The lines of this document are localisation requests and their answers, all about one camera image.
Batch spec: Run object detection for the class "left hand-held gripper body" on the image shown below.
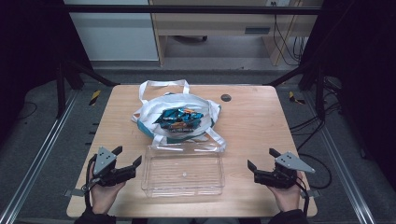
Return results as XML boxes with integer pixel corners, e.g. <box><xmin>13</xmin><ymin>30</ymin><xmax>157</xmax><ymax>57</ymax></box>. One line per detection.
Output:
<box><xmin>88</xmin><ymin>147</ymin><xmax>138</xmax><ymax>188</ymax></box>

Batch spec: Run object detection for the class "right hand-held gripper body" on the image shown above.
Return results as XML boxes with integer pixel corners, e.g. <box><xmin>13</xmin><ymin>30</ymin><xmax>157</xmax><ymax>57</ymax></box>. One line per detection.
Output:
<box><xmin>253</xmin><ymin>150</ymin><xmax>317</xmax><ymax>189</ymax></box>

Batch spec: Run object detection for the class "person's left hand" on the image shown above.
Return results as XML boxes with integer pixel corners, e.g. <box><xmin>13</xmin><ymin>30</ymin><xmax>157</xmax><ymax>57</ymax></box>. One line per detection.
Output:
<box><xmin>88</xmin><ymin>161</ymin><xmax>127</xmax><ymax>216</ymax></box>

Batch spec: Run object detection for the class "person's right hand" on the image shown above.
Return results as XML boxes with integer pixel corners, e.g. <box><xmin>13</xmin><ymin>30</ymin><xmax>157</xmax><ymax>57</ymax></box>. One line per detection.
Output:
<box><xmin>266</xmin><ymin>172</ymin><xmax>304</xmax><ymax>214</ymax></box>

